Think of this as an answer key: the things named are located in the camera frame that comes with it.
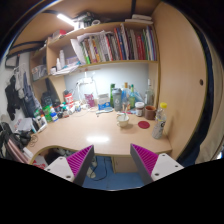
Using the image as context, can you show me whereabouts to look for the green glass bottle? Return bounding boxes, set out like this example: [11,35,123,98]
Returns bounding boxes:
[129,83,137,110]

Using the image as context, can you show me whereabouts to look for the red and white container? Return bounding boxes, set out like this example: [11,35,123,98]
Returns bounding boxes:
[63,90,75,107]

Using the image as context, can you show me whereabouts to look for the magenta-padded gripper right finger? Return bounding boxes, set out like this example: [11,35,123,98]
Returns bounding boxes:
[129,143,185,186]

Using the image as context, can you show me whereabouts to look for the pink pouch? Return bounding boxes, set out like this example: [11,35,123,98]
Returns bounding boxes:
[84,93,97,108]

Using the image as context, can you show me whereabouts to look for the brown cup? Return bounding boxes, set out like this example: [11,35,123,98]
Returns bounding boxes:
[144,105,157,121]

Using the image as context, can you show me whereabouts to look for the white-lidded brown spread jar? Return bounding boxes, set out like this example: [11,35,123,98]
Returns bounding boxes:
[134,101,146,118]

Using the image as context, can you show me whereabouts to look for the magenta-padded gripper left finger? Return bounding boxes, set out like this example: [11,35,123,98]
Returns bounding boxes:
[44,144,96,187]

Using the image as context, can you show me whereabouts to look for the cream mug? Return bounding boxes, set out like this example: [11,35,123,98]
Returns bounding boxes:
[116,113,131,128]

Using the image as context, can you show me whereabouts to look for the blue-labelled orange-capped bottle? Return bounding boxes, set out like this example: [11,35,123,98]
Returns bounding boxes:
[121,82,131,109]

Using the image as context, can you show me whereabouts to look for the clear glass liquor bottle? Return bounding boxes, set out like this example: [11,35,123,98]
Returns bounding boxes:
[144,78,155,107]

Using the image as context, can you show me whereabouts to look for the white desk lamp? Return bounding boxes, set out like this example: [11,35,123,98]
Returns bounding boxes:
[75,71,100,101]

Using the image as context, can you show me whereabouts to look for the flat round red coaster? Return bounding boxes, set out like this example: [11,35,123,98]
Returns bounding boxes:
[137,120,151,130]

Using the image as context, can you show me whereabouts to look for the spoon in cream mug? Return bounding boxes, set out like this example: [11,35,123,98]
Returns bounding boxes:
[122,103,129,121]

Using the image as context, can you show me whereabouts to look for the clear yellow-capped drink bottle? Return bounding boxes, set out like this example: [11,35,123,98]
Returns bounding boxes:
[151,102,168,140]

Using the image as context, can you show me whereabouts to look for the light blue hairbrush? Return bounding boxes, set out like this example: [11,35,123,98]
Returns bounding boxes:
[95,107,115,116]

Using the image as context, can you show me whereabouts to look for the dark hanging clothes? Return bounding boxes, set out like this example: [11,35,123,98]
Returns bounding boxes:
[4,71,36,121]

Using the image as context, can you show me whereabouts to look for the wooden shelf unit with books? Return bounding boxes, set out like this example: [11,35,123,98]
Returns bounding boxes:
[29,13,160,83]

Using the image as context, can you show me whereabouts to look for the white and blue carton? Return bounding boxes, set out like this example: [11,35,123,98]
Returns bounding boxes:
[97,93,112,111]

